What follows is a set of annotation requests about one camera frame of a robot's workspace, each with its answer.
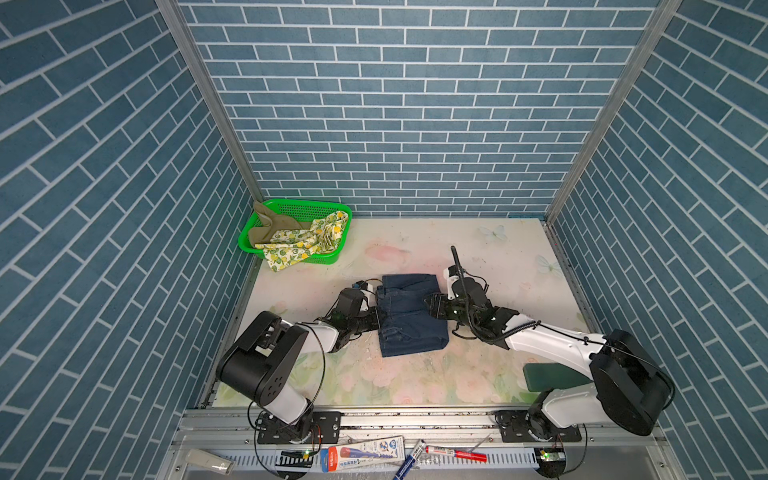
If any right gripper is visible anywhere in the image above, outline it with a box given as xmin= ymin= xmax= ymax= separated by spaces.
xmin=421 ymin=292 xmax=477 ymax=331

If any dark blue denim skirt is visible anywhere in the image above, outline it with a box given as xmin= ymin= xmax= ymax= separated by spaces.
xmin=376 ymin=273 xmax=449 ymax=358

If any yellow lemon print skirt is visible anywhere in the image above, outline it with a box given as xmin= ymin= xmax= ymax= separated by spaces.
xmin=254 ymin=211 xmax=349 ymax=272

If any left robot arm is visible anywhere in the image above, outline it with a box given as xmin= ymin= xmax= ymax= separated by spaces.
xmin=216 ymin=281 xmax=380 ymax=426

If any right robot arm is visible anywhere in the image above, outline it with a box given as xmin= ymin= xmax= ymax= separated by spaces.
xmin=426 ymin=275 xmax=676 ymax=441

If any dark green pad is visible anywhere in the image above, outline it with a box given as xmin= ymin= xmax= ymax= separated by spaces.
xmin=523 ymin=363 xmax=591 ymax=392

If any green plastic basket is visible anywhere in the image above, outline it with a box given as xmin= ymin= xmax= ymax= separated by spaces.
xmin=238 ymin=199 xmax=353 ymax=272

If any olive khaki skirt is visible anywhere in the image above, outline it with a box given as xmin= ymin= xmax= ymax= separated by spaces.
xmin=247 ymin=201 xmax=311 ymax=247

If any toothpaste box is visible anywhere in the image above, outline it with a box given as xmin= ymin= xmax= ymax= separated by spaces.
xmin=320 ymin=436 xmax=405 ymax=473

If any blue marker pen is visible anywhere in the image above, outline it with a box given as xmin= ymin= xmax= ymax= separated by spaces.
xmin=393 ymin=440 xmax=426 ymax=480

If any white plastic cup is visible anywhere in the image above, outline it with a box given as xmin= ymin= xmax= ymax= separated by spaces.
xmin=186 ymin=449 xmax=235 ymax=476

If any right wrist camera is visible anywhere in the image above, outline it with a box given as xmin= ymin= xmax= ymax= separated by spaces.
xmin=443 ymin=266 xmax=459 ymax=299

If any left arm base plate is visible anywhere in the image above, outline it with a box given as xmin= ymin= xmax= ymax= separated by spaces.
xmin=255 ymin=411 xmax=342 ymax=445

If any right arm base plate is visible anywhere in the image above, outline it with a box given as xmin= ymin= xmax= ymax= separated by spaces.
xmin=493 ymin=409 xmax=583 ymax=443

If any red handled screwdriver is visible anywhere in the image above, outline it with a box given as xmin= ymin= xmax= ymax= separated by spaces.
xmin=425 ymin=445 xmax=488 ymax=463

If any aluminium rail frame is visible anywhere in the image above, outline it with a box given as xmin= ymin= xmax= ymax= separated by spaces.
xmin=158 ymin=406 xmax=684 ymax=479

